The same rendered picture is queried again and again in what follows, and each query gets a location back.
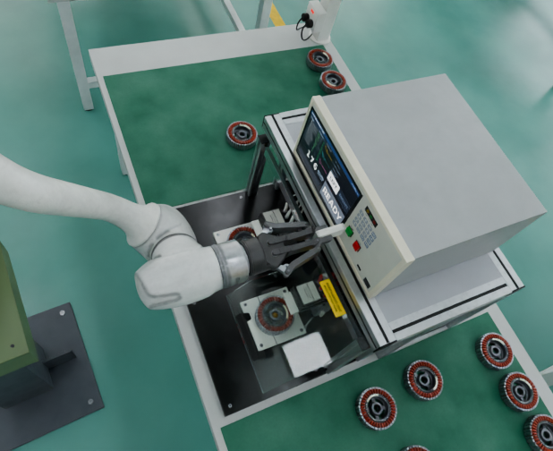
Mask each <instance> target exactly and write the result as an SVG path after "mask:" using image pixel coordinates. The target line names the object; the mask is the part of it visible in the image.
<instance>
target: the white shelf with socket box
mask: <svg viewBox="0 0 553 451"><path fill-rule="evenodd" d="M341 1H342V0H320V2H319V0H313V1H309V4H308V8H307V12H306V13H303V14H302V17H301V19H300V20H299V21H298V22H297V25H296V30H299V29H302V32H303V29H304V28H305V27H306V28H307V29H308V28H310V29H311V30H310V32H309V36H308V37H307V38H306V39H303V38H302V32H301V38H302V40H303V41H305V40H307V39H310V40H311V41H312V42H313V43H315V44H318V45H326V44H328V43H329V41H330V32H331V30H332V27H333V24H334V22H335V19H336V15H337V12H338V9H339V6H340V4H341ZM300 21H303V22H305V25H304V26H302V27H300V28H299V29H297V27H298V24H299V22H300Z"/></svg>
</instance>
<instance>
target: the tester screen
mask: <svg viewBox="0 0 553 451"><path fill-rule="evenodd" d="M300 146H301V148H302V151H303V153H304V155H305V156H306V158H307V159H308V157H307V155H306V151H307V149H308V148H309V150H310V152H311V154H312V156H313V158H314V159H315V161H316V163H317V165H318V169H317V171H316V172H315V170H314V168H313V166H312V164H311V162H310V160H309V159H308V161H309V163H310V165H311V168H312V170H313V172H314V174H315V175H316V176H317V178H318V180H319V183H320V185H319V187H318V185H317V184H316V182H315V180H314V178H313V176H312V174H311V172H310V170H309V168H308V167H307V165H306V163H305V161H304V159H303V157H302V154H301V152H300V151H299V148H300ZM299 148H298V149H297V151H298V153H299V155H300V157H301V159H302V161H303V163H304V164H305V166H306V168H307V170H308V172H309V174H310V176H311V179H312V181H313V182H314V183H315V185H316V187H317V189H318V191H319V194H320V190H321V188H322V186H323V184H324V182H325V181H326V182H327V184H328V187H329V189H330V190H331V192H332V194H333V195H334V197H335V199H336V202H337V204H338V206H339V208H340V209H341V210H342V212H343V214H344V216H345V217H346V216H347V214H348V212H349V211H350V209H351V208H352V206H353V204H354V203H355V202H356V200H357V199H358V197H359V196H360V194H359V192H358V191H357V190H356V188H355V186H354V184H353V182H352V180H351V178H350V176H349V174H348V173H347V172H346V170H345V167H344V166H343V164H342V162H341V160H340V159H339V157H338V155H337V153H336V152H335V150H334V148H333V146H332V144H331V143H330V141H329V139H328V137H327V135H326V134H325V132H324V130H323V129H322V127H321V125H320V123H319V121H318V119H317V117H316V116H315V114H314V113H313V111H312V110H311V115H310V118H309V120H308V122H307V125H306V128H305V130H304V133H303V136H302V139H301V142H300V145H299ZM330 171H331V173H332V174H333V176H334V177H335V179H336V182H337V183H338V185H339V187H340V189H341V191H342V193H343V194H344V196H345V198H346V200H347V202H348V204H349V205H350V209H349V210H348V212H347V213H345V211H344V209H343V207H342V205H341V203H340V201H339V199H338V198H337V196H336V194H335V192H334V190H333V188H332V186H331V185H330V183H329V181H328V179H327V177H328V174H329V172H330ZM320 196H321V198H322V199H323V197H322V195H321V194H320ZM323 201H324V199H323ZM324 203H325V205H326V207H327V209H328V206H327V204H326V202H325V201H324ZM328 211H329V209H328ZM329 213H330V211H329ZM330 215H331V213H330ZM331 217H332V215H331ZM332 218H333V217H332ZM344 219H345V218H344ZM344 219H343V221H344ZM333 220H334V222H335V224H336V221H335V219H334V218H333ZM343 221H342V222H343ZM342 222H341V224H342Z"/></svg>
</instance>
